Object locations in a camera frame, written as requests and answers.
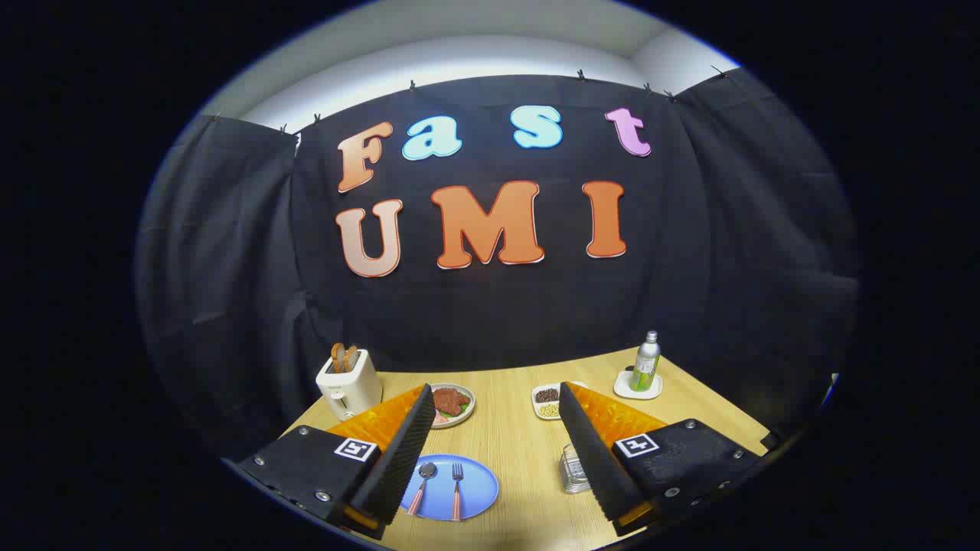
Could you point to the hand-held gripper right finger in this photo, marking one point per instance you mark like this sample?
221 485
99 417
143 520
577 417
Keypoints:
593 451

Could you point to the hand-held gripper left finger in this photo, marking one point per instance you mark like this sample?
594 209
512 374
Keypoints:
402 451

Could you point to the pink ham slice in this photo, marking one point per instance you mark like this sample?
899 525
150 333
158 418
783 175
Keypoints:
439 418

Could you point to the green lettuce leaf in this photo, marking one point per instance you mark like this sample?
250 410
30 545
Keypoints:
445 414

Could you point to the yellow soybeans portion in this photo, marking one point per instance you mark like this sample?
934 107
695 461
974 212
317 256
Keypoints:
548 410

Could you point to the brown meat piece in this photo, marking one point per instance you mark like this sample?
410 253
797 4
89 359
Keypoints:
450 401

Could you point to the white square coaster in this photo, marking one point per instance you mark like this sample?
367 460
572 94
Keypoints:
624 386

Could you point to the dark brown beans portion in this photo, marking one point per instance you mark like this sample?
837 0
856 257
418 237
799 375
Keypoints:
547 395

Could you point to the white divided dish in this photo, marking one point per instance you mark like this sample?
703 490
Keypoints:
536 404

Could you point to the cream white toaster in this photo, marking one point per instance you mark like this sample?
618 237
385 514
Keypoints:
348 390

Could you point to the blue round plate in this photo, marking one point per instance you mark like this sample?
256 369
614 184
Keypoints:
478 490

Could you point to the grey round food plate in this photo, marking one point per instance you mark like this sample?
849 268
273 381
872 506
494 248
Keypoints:
469 398

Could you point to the green label metal bottle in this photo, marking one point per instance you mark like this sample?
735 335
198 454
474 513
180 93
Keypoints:
645 367

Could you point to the brown toast slice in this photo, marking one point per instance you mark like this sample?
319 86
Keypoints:
350 359
337 358

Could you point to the black backdrop cloth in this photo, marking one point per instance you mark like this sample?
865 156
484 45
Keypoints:
498 321

